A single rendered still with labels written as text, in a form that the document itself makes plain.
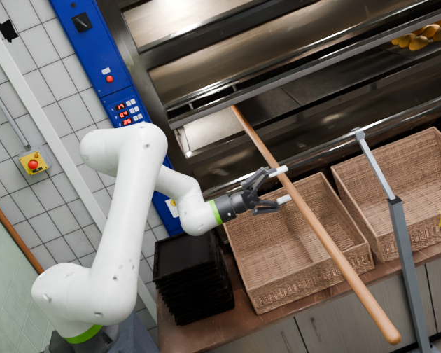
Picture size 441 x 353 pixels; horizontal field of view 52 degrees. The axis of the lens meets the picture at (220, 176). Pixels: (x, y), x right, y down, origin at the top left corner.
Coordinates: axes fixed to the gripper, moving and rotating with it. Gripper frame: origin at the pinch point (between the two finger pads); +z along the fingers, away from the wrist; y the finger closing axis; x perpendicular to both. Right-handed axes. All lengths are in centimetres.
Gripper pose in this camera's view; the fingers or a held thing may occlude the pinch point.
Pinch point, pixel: (286, 183)
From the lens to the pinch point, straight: 161.5
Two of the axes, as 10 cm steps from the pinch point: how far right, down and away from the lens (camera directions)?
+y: 3.4, 8.2, 4.6
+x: 1.7, 4.2, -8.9
